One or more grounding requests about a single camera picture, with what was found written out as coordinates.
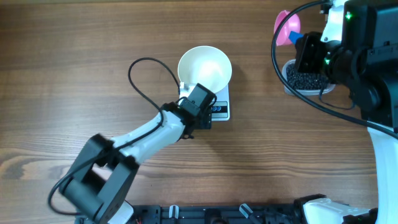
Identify pink scoop with blue handle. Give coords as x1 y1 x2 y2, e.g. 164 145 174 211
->
274 10 303 46

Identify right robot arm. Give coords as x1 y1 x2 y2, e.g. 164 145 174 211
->
294 1 397 223

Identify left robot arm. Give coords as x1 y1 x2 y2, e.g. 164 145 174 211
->
58 83 216 223

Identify white digital kitchen scale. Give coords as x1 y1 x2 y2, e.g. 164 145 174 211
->
180 84 230 122

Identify white bowl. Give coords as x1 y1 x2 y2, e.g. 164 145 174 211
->
177 45 233 93

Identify black beans in container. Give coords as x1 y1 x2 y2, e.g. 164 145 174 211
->
286 64 328 90

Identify clear plastic food container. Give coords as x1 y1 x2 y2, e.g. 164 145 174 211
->
282 59 336 96

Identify left black camera cable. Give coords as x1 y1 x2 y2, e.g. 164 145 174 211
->
47 57 182 217

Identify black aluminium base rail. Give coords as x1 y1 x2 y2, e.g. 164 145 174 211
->
128 204 307 224

